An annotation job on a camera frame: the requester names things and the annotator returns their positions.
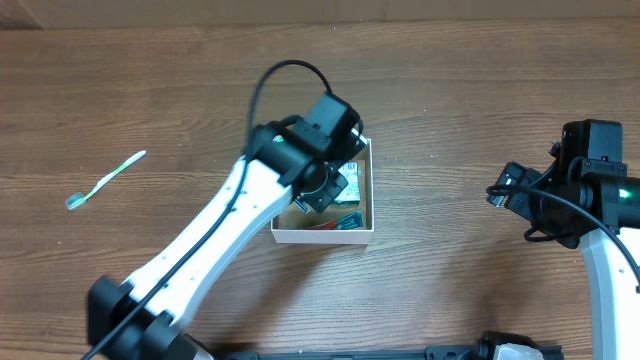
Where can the green white toothbrush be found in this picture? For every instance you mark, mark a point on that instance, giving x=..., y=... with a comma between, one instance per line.
x=79, y=199

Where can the green white soap bar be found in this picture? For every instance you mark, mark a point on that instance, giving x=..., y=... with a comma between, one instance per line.
x=350, y=195

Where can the blue disposable razor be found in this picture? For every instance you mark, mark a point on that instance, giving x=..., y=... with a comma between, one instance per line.
x=300, y=204

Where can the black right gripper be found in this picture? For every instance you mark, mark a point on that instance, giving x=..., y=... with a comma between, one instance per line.
x=518, y=202

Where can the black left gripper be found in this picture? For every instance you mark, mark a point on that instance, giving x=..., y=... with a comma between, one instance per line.
x=323, y=192

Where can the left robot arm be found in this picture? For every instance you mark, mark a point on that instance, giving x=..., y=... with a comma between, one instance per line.
x=296, y=158

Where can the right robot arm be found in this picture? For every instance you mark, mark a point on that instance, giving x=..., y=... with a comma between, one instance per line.
x=586, y=201

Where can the green red toothpaste tube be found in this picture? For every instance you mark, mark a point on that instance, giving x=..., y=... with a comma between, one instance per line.
x=351, y=221

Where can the white cardboard box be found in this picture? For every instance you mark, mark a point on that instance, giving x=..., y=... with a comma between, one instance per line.
x=291, y=226

